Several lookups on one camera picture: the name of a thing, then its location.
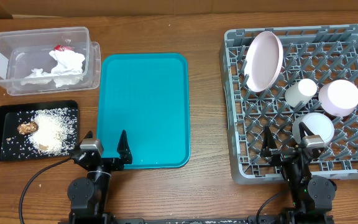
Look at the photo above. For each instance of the white paper cup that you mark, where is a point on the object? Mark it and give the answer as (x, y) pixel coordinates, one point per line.
(302, 91)

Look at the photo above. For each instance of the red snack wrapper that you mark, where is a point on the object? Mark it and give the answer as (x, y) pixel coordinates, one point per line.
(62, 48)

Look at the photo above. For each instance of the white napkin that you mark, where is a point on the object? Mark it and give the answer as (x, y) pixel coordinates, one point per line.
(68, 70)

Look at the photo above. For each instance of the teal serving tray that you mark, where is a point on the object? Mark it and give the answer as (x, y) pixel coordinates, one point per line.
(147, 96)

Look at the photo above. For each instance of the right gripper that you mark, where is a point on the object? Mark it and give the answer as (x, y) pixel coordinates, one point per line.
(286, 156)

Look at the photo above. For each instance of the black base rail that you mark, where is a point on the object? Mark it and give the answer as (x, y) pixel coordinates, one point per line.
(194, 221)

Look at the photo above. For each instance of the grey dishwasher rack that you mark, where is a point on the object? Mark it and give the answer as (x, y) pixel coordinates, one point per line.
(320, 53)

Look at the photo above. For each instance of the black plastic tray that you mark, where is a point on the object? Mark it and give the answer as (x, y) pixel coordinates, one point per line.
(19, 147)

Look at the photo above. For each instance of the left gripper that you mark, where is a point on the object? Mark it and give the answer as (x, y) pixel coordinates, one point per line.
(123, 151)

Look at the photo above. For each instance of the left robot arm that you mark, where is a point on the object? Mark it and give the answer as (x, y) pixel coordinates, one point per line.
(88, 195)

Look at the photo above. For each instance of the small white plate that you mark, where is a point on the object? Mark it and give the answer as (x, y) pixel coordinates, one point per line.
(339, 98)

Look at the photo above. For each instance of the brown food scrap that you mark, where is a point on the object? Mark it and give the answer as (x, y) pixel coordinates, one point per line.
(27, 128)

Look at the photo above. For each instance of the grey metal bowl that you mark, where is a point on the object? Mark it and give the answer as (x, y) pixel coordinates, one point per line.
(318, 124)

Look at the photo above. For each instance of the large white plate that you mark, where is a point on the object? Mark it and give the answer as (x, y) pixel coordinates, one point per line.
(263, 61)

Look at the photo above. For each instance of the rice leftovers pile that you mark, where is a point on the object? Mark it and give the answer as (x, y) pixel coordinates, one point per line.
(56, 135)

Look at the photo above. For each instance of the clear plastic storage bin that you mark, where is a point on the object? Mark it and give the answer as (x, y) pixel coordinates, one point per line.
(24, 50)

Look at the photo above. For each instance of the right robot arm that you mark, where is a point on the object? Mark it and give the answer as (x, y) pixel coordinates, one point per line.
(312, 195)

